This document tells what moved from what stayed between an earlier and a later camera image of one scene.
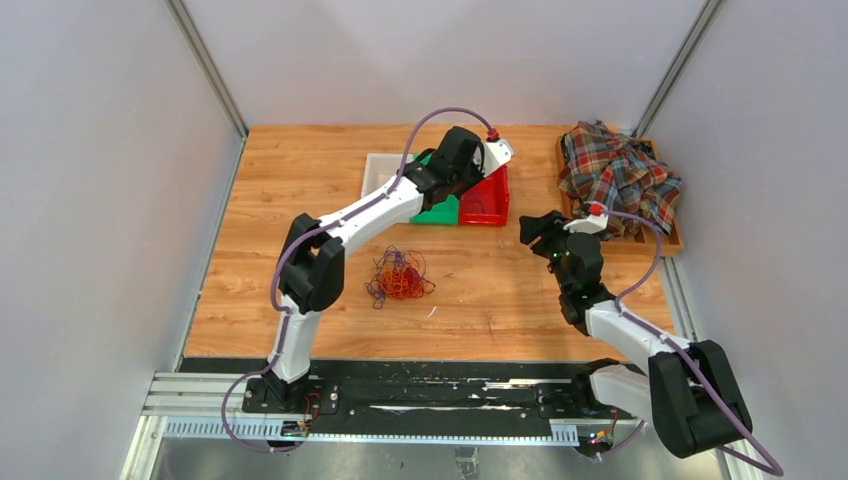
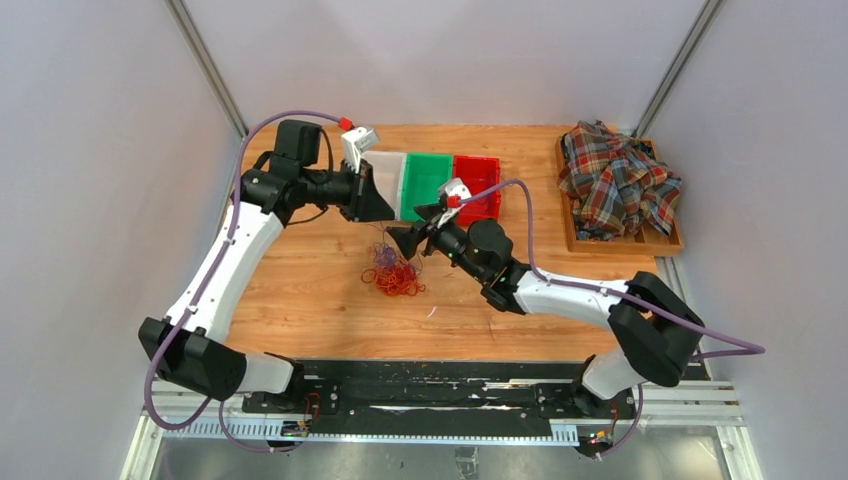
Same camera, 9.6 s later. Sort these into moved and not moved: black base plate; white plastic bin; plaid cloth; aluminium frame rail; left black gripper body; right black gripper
Moved: right black gripper; left black gripper body
Not moved: white plastic bin; plaid cloth; aluminium frame rail; black base plate
